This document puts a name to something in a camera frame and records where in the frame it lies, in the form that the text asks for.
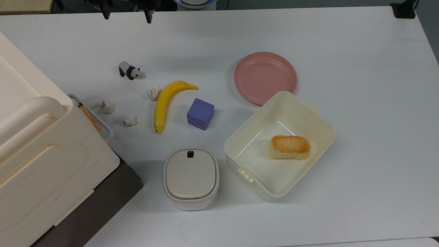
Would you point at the purple foam cube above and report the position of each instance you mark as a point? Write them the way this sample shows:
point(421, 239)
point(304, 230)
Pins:
point(200, 114)

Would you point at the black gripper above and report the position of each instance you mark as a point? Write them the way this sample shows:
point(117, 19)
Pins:
point(151, 3)

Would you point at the toasted bread piece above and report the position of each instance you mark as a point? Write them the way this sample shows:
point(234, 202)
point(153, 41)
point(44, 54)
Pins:
point(289, 146)

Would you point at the cream open plastic box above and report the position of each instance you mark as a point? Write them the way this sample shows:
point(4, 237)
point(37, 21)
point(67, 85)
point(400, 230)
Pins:
point(253, 161)

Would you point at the pink plate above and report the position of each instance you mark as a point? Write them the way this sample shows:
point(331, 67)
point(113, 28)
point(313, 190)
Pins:
point(265, 77)

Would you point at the small white figurine right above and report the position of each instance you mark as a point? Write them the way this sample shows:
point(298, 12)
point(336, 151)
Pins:
point(107, 106)

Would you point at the dark brown drawer box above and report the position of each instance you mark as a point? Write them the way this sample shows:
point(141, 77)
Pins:
point(103, 202)

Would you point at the yellow toy banana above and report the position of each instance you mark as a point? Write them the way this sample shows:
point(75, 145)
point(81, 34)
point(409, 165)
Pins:
point(164, 104)

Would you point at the black and white panda figure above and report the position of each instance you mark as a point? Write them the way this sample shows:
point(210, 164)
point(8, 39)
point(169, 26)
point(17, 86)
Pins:
point(129, 70)

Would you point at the cream toy cabinet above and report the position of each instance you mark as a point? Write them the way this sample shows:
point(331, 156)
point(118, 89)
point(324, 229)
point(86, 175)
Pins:
point(41, 161)

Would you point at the white crumpled paper ball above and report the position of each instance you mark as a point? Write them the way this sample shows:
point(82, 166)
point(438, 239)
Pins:
point(154, 94)

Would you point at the small white figurine left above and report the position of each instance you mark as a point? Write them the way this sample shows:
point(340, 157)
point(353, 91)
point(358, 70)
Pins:
point(129, 120)

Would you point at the small cream lidded bin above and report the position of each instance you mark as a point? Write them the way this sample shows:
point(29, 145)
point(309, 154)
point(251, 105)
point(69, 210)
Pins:
point(190, 176)

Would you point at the black table clamp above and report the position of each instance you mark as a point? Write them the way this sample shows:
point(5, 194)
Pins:
point(404, 10)

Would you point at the small white figurine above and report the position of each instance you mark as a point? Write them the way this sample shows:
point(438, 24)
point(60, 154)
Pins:
point(107, 106)
point(129, 120)

